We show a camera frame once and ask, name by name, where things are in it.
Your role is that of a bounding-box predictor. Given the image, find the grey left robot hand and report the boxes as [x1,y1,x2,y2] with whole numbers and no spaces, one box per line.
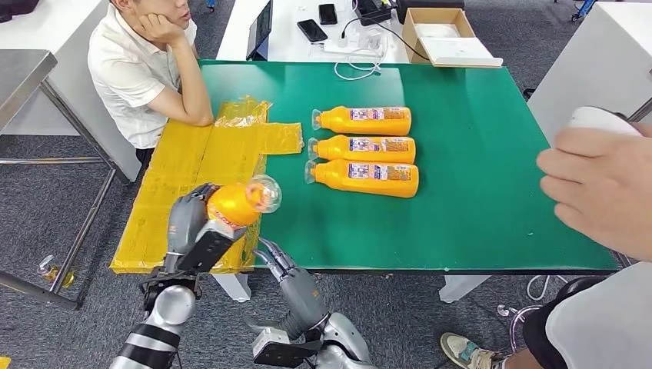
[165,182,222,260]

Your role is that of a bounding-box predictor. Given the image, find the person's hand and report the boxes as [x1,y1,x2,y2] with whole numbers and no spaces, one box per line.
[535,121,652,263]

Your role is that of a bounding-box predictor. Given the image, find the person's right hand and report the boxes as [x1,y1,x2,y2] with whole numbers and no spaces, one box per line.
[133,12,189,49]

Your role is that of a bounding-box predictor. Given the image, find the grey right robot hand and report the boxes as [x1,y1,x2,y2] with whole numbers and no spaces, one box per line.
[244,236,331,341]

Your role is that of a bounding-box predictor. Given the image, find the orange detergent bottle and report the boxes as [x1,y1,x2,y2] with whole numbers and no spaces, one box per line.
[304,158,421,199]
[308,135,417,165]
[206,174,283,228]
[311,105,413,137]

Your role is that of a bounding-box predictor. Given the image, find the person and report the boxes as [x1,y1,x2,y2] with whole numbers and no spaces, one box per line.
[87,0,215,167]
[440,121,652,369]

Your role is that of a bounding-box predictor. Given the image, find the yellow taped cardboard sheet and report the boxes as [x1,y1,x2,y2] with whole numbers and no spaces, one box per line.
[109,96,305,276]

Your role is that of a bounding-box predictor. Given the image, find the white table leg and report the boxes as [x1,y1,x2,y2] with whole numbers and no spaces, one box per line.
[438,274,493,304]
[212,273,253,304]

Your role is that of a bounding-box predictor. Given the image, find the dark tablet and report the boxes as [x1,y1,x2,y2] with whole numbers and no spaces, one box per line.
[245,0,274,62]

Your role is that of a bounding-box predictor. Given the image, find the black stool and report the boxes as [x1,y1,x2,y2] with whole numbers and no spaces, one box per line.
[496,276,610,355]

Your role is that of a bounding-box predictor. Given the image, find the green table mat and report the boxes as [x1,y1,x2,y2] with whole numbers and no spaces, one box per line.
[198,59,620,276]

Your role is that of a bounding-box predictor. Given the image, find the white desk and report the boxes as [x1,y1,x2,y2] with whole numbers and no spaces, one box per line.
[215,0,411,65]

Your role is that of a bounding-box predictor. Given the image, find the yellow floor hook item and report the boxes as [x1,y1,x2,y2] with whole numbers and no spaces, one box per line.
[36,254,78,289]

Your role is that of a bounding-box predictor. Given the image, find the black bag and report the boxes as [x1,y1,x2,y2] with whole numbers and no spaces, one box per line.
[0,0,41,24]

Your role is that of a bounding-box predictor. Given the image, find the worn sneaker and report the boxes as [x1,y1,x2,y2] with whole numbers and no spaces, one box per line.
[440,331,505,369]

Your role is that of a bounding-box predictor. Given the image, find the white box lid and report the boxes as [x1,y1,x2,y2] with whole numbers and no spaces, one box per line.
[418,36,504,67]

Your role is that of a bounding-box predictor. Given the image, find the black charger device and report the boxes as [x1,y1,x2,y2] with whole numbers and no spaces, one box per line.
[354,0,393,26]

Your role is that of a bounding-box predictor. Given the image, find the white padded packet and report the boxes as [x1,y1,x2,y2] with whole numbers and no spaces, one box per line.
[414,23,462,40]

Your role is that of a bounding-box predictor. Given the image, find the open cardboard box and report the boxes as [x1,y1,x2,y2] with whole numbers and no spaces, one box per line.
[401,7,504,68]

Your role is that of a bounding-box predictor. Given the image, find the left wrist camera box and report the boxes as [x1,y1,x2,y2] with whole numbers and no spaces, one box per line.
[176,218,249,274]

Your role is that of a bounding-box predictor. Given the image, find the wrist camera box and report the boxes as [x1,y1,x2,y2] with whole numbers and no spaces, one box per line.
[251,325,322,369]
[176,218,249,274]

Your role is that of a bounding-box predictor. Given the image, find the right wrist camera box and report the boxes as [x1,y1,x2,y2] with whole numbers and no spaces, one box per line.
[251,325,322,369]

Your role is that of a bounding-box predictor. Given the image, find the white floor cable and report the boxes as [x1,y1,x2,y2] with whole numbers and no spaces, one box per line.
[525,274,569,302]

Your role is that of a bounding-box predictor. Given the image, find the blue metal frame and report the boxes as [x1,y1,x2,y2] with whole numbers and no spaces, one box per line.
[571,0,596,22]

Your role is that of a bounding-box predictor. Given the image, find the black cable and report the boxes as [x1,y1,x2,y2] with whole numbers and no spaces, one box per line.
[340,16,431,63]

